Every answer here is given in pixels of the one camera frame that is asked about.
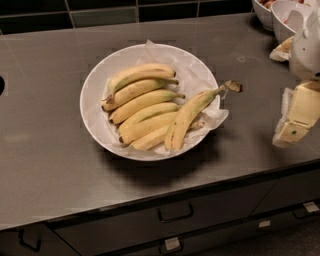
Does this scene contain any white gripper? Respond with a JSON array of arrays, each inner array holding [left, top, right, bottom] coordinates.
[[272, 7, 320, 148]]

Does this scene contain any long yellow banana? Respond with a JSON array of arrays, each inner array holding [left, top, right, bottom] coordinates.
[[164, 80, 242, 151]]

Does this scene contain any banana near corner bowls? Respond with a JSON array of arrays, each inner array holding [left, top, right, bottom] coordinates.
[[269, 36, 294, 62]]

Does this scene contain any white bowl at corner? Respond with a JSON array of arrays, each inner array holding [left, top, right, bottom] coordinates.
[[271, 0, 317, 43]]

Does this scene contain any large white bowl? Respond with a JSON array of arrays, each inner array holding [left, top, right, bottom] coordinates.
[[79, 43, 222, 163]]

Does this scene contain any bottom yellow banana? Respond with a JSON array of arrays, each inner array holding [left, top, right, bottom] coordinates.
[[131, 121, 205, 151]]

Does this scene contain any top yellow banana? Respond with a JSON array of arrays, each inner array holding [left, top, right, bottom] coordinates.
[[106, 63, 176, 103]]

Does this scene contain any white paper liner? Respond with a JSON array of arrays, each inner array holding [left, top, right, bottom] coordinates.
[[103, 41, 229, 161]]

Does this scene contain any upper centre drawer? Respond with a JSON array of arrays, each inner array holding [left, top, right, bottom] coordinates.
[[54, 181, 273, 256]]

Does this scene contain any small white drawer label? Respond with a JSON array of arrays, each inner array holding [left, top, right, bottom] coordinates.
[[258, 220, 271, 229]]

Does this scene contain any right drawer handle with label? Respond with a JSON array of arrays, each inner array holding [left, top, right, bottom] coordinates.
[[293, 201, 320, 220]]

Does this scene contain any drawer handle with label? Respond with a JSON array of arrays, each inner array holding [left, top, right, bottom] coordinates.
[[159, 237, 184, 256], [293, 201, 320, 220]]

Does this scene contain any black drawer handle centre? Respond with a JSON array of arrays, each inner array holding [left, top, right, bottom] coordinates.
[[157, 203, 194, 223]]

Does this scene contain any lower drawer handle with label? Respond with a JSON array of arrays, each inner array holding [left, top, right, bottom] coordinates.
[[159, 237, 184, 256]]

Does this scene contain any black handle left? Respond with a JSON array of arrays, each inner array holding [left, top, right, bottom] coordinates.
[[18, 229, 42, 253]]

